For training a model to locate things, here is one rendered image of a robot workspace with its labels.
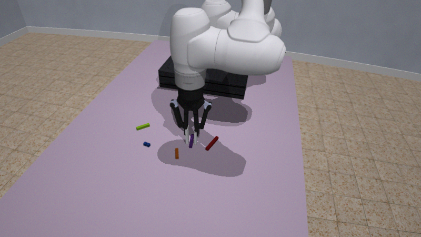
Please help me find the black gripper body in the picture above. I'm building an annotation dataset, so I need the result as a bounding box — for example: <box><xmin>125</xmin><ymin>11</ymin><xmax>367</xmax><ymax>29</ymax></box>
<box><xmin>177</xmin><ymin>87</ymin><xmax>205</xmax><ymax>111</ymax></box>

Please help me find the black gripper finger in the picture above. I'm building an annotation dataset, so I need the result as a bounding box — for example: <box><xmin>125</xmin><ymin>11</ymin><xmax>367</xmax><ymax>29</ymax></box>
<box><xmin>170</xmin><ymin>99</ymin><xmax>189</xmax><ymax>144</ymax></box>
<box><xmin>192</xmin><ymin>100</ymin><xmax>212</xmax><ymax>145</ymax></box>

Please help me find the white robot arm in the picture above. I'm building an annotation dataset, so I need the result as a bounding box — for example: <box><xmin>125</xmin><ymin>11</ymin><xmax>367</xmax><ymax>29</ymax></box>
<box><xmin>170</xmin><ymin>0</ymin><xmax>286</xmax><ymax>91</ymax></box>

